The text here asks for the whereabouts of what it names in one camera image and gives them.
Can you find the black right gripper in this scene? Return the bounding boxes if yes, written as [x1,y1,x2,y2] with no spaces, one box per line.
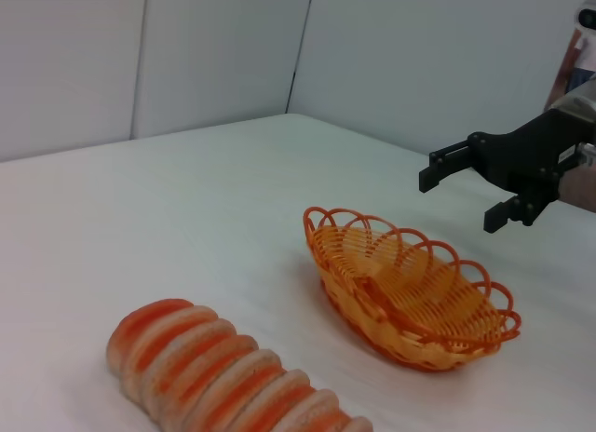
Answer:
[417,108,596,235]

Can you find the orange woven plastic basket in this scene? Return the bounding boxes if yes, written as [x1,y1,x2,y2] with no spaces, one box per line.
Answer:
[302,205,522,373]

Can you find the orange striped bread loaf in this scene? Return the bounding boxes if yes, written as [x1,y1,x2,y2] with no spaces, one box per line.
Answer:
[105,299,374,432]

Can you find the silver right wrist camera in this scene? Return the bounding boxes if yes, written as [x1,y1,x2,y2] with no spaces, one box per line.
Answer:
[575,0,596,32]

